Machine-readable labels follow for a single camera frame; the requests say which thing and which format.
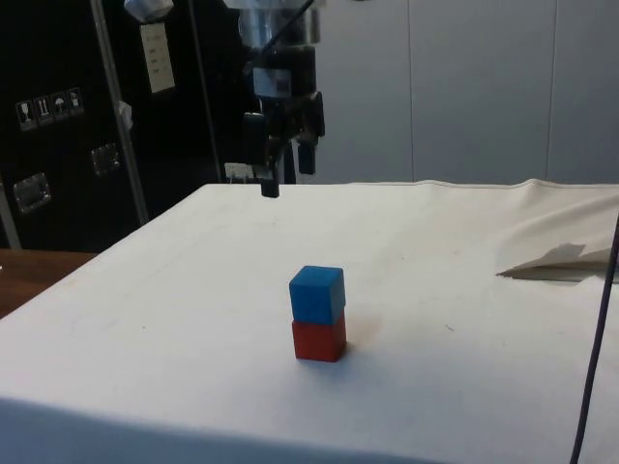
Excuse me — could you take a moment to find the metal stand pole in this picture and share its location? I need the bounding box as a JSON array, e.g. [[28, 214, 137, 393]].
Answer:
[[90, 0, 149, 226]]

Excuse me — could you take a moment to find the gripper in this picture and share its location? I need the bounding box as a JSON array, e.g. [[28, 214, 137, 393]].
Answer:
[[243, 44, 327, 200]]

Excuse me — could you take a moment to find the small white plug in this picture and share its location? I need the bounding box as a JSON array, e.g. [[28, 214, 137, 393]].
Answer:
[[223, 162, 255, 185]]

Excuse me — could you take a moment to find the red cube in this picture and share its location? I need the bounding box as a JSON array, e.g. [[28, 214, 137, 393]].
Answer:
[[290, 310, 349, 363]]

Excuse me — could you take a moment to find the pale grey camera block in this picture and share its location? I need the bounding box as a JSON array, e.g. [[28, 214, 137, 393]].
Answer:
[[123, 0, 175, 22]]

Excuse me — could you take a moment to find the black cabinet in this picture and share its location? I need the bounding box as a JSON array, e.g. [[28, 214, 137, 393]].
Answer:
[[0, 0, 253, 253]]

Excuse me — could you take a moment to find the blue cube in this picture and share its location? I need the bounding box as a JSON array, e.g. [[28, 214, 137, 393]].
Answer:
[[288, 264, 347, 326]]

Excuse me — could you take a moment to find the black cable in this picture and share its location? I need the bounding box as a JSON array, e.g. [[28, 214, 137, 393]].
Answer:
[[187, 0, 222, 169], [569, 235, 619, 464]]

